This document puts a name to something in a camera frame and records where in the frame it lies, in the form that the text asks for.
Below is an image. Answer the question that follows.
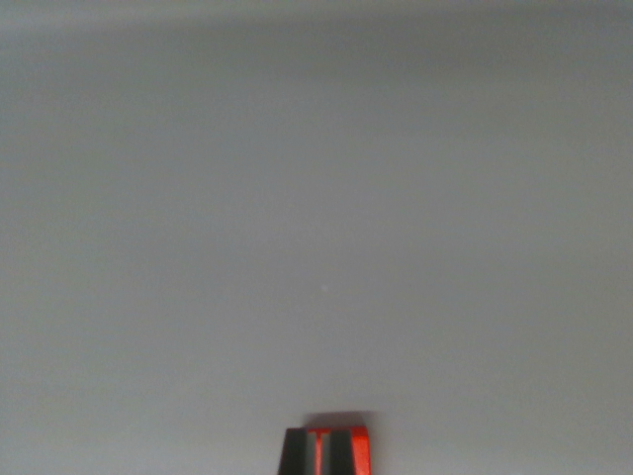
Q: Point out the red cube block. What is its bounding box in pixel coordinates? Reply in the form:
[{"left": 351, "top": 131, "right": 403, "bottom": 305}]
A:
[{"left": 304, "top": 412, "right": 372, "bottom": 475}]

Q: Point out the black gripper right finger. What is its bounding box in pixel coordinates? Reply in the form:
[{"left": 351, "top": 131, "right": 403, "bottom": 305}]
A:
[{"left": 327, "top": 429, "right": 360, "bottom": 475}]

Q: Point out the white plastic tray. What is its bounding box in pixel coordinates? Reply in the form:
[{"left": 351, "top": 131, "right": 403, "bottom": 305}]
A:
[{"left": 0, "top": 0, "right": 633, "bottom": 475}]

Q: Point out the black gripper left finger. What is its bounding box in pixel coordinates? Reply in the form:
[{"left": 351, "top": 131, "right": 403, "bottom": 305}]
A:
[{"left": 278, "top": 427, "right": 310, "bottom": 475}]

